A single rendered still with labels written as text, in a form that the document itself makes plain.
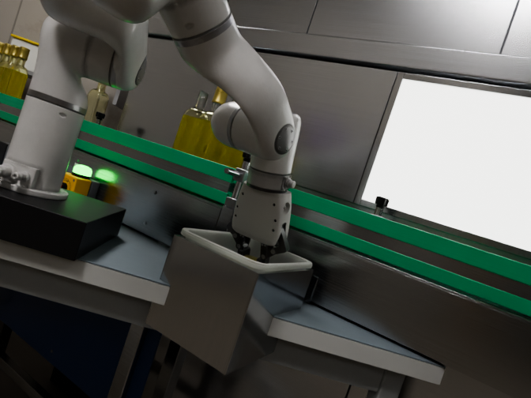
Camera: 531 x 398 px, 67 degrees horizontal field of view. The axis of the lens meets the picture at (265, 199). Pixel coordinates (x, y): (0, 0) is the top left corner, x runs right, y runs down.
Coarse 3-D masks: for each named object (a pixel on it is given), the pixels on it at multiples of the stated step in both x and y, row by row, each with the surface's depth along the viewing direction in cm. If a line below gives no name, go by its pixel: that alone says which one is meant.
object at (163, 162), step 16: (0, 96) 132; (0, 112) 131; (16, 112) 127; (96, 128) 107; (80, 144) 110; (96, 144) 107; (112, 144) 104; (128, 144) 101; (144, 144) 98; (112, 160) 103; (128, 160) 100; (144, 160) 98; (160, 160) 96; (176, 160) 93; (192, 160) 91; (208, 160) 89; (160, 176) 94; (176, 176) 92; (192, 176) 90; (208, 176) 88; (224, 176) 86; (208, 192) 87; (224, 192) 86
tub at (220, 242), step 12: (192, 228) 68; (192, 240) 64; (204, 240) 62; (216, 240) 74; (228, 240) 78; (252, 240) 82; (216, 252) 62; (228, 252) 60; (252, 252) 82; (288, 252) 78; (240, 264) 59; (252, 264) 58; (264, 264) 58; (276, 264) 61; (288, 264) 65; (300, 264) 69
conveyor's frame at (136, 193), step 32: (0, 128) 126; (96, 160) 103; (128, 192) 96; (160, 192) 91; (128, 224) 95; (160, 224) 90; (192, 224) 86; (320, 256) 82; (352, 256) 79; (320, 288) 81; (352, 288) 78; (384, 288) 75; (416, 288) 72; (352, 320) 77; (384, 320) 74; (416, 320) 72; (448, 320) 69; (480, 320) 67; (512, 320) 65; (448, 352) 69; (480, 352) 67; (512, 352) 65; (512, 384) 64
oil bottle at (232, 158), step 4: (228, 148) 100; (232, 148) 99; (228, 152) 100; (232, 152) 99; (236, 152) 99; (240, 152) 98; (224, 156) 100; (228, 156) 100; (232, 156) 99; (236, 156) 98; (240, 156) 98; (224, 160) 100; (228, 160) 99; (232, 160) 99; (236, 160) 98; (240, 160) 98; (224, 164) 100; (228, 164) 99; (232, 164) 99; (236, 164) 98; (240, 164) 98
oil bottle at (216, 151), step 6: (216, 138) 102; (210, 144) 103; (216, 144) 102; (222, 144) 101; (210, 150) 103; (216, 150) 102; (222, 150) 101; (210, 156) 102; (216, 156) 101; (222, 156) 101; (216, 162) 101
